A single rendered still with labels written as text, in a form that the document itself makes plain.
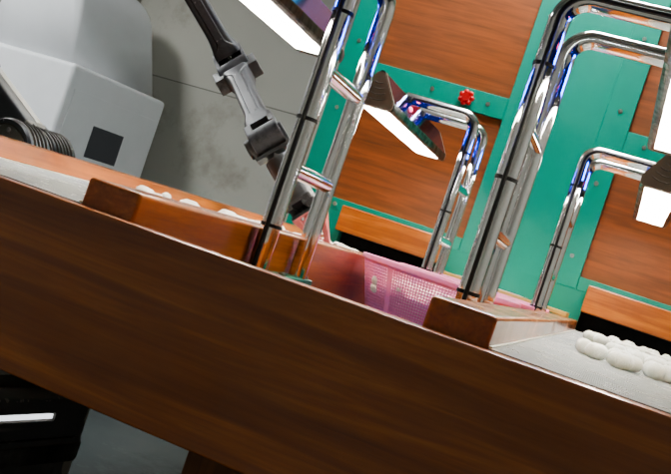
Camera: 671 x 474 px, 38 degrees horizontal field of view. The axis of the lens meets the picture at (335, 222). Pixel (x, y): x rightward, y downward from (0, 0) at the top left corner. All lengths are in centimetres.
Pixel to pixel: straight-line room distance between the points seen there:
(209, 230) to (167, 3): 486
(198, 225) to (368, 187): 173
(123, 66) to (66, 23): 39
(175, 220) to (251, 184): 429
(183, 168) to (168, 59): 66
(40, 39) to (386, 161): 277
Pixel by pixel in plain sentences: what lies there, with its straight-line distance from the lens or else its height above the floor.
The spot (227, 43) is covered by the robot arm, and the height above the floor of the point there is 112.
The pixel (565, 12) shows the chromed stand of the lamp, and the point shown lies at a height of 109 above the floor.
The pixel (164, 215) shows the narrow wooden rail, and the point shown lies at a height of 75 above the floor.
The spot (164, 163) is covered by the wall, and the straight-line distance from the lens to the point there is 555.
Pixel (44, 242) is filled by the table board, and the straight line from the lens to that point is 88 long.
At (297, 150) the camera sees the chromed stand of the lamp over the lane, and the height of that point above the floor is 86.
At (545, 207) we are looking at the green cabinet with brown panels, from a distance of 260.
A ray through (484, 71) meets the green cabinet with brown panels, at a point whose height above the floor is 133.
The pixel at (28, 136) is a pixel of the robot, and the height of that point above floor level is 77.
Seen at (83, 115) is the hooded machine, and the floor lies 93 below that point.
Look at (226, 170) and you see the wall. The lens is 531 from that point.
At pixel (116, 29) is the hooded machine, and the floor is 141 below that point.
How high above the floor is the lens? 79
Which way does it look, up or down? level
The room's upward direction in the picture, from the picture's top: 19 degrees clockwise
